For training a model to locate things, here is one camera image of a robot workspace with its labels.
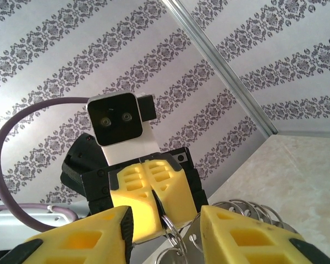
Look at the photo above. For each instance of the large grey metal keyring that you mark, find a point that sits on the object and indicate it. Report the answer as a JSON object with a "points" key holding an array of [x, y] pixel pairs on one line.
{"points": [[199, 247]]}

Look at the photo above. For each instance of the aluminium corner post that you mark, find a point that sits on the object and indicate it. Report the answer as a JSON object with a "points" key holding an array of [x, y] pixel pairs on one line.
{"points": [[221, 68]]}

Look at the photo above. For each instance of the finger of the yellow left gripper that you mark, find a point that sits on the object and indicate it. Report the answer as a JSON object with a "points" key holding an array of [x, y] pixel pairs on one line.
{"points": [[132, 192], [176, 192]]}

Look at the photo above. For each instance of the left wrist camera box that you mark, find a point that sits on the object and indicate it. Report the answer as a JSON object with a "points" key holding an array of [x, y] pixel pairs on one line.
{"points": [[115, 118]]}

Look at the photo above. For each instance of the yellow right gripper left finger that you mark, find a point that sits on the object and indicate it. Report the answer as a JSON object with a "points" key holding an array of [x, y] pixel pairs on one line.
{"points": [[71, 247]]}

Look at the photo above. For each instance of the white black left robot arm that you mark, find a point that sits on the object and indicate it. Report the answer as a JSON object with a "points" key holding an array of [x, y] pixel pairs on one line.
{"points": [[5, 222]]}

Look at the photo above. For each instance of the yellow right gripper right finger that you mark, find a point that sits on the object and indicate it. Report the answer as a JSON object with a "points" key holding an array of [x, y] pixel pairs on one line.
{"points": [[250, 247]]}

